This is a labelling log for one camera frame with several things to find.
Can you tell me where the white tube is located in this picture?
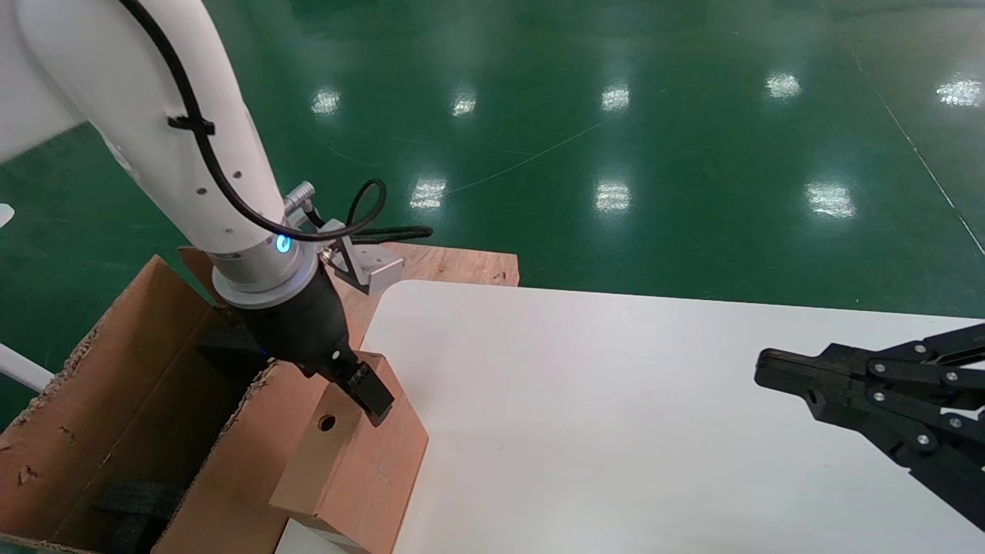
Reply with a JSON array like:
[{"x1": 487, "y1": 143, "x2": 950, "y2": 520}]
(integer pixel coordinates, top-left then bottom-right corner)
[{"x1": 0, "y1": 342, "x2": 56, "y2": 393}]

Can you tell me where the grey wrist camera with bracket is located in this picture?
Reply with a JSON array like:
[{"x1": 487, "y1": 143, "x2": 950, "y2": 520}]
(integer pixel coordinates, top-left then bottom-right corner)
[{"x1": 319, "y1": 219, "x2": 405, "y2": 295}]

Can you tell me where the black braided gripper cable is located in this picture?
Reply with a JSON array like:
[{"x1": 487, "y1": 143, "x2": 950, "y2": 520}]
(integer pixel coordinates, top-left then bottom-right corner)
[{"x1": 350, "y1": 225, "x2": 433, "y2": 241}]

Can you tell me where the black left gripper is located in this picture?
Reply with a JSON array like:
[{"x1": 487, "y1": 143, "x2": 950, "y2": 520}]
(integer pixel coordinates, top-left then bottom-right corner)
[{"x1": 242, "y1": 265, "x2": 396, "y2": 426}]

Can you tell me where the black foam block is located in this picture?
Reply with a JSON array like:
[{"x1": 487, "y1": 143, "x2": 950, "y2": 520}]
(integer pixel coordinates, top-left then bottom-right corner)
[
  {"x1": 196, "y1": 319, "x2": 266, "y2": 370},
  {"x1": 92, "y1": 481, "x2": 185, "y2": 554}
]

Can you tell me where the plywood board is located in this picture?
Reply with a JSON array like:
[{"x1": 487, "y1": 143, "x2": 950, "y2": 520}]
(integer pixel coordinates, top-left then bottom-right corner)
[{"x1": 339, "y1": 242, "x2": 520, "y2": 347}]

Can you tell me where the thin black camera cable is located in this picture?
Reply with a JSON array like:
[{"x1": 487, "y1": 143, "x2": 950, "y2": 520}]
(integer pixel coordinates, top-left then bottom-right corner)
[{"x1": 119, "y1": 0, "x2": 388, "y2": 243}]

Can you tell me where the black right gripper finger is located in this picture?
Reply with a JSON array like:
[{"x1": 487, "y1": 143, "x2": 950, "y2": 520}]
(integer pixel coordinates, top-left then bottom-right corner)
[
  {"x1": 756, "y1": 323, "x2": 985, "y2": 412},
  {"x1": 756, "y1": 373, "x2": 985, "y2": 532}
]

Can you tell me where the small cardboard box with hole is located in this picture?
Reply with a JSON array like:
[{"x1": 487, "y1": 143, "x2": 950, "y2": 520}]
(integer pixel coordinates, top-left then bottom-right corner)
[{"x1": 269, "y1": 352, "x2": 429, "y2": 554}]

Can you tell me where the large open cardboard box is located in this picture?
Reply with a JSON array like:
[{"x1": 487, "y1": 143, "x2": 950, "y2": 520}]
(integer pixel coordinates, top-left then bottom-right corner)
[{"x1": 0, "y1": 246, "x2": 362, "y2": 554}]

